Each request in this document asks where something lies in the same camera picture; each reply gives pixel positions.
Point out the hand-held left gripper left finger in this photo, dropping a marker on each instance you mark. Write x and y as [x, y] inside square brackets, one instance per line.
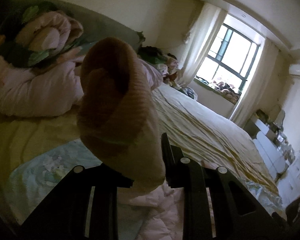
[107, 177]

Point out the window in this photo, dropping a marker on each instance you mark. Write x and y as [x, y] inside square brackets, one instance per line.
[230, 52]

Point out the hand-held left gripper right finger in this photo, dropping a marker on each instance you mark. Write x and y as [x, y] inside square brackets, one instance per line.
[166, 160]

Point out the grey-green headboard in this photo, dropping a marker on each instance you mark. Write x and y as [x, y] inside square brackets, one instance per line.
[115, 30]

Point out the folded green floral quilt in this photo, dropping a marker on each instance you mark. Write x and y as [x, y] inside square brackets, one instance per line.
[42, 37]

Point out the pale blue floral blanket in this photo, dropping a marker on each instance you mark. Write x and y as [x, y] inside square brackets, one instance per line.
[45, 170]

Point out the pink duvet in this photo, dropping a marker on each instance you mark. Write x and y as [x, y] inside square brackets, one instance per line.
[35, 92]

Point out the clutter on windowsill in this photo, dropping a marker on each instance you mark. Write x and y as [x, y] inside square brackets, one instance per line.
[222, 87]

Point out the bed with yellow sheet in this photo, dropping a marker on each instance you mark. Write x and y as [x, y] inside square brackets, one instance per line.
[202, 125]

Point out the cream curtain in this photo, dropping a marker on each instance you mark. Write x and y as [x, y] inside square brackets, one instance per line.
[202, 42]
[257, 85]

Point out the white chair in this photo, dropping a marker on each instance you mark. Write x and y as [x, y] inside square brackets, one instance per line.
[280, 118]

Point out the pile of clothes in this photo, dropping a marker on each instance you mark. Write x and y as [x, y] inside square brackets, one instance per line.
[167, 62]

